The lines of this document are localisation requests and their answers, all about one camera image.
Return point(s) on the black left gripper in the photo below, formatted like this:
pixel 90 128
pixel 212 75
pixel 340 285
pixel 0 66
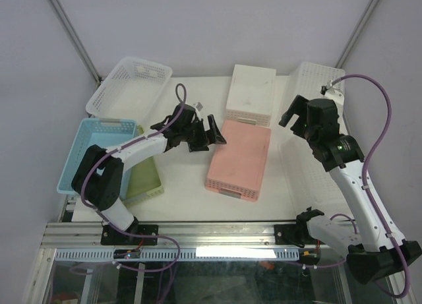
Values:
pixel 214 137

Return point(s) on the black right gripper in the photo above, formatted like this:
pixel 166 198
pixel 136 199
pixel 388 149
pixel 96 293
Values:
pixel 299 107

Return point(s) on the pink plastic basket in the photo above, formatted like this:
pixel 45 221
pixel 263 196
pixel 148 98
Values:
pixel 237 167

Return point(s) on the cream white small basket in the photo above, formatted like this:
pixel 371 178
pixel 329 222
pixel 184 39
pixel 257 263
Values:
pixel 251 95

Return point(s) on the translucent white shallow basket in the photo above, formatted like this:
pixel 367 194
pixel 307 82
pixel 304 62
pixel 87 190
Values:
pixel 130 91

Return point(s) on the light blue plastic basket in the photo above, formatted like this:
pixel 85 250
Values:
pixel 91 131

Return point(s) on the large white perforated basket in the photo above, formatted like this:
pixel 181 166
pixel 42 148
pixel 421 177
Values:
pixel 308 78

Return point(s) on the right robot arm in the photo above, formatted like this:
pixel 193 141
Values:
pixel 379 249

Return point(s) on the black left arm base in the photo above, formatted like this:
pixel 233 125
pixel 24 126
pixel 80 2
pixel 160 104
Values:
pixel 136 234

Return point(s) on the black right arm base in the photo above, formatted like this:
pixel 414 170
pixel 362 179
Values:
pixel 297 233

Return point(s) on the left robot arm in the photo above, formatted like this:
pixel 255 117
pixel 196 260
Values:
pixel 99 177

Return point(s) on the yellow green plastic basket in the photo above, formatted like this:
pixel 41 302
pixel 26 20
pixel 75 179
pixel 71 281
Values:
pixel 145 182

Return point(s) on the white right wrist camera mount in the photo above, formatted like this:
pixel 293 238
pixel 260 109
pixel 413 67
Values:
pixel 329 91

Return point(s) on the right aluminium corner post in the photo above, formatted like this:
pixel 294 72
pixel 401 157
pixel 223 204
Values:
pixel 357 33

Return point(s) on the aluminium corner post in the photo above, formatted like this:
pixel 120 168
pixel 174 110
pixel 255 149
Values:
pixel 357 33
pixel 75 40

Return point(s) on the aluminium front rail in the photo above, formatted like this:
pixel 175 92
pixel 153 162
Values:
pixel 187 234

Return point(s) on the white slotted cable duct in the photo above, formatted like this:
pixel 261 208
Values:
pixel 184 254

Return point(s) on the left aluminium corner post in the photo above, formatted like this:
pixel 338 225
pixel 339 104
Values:
pixel 75 40

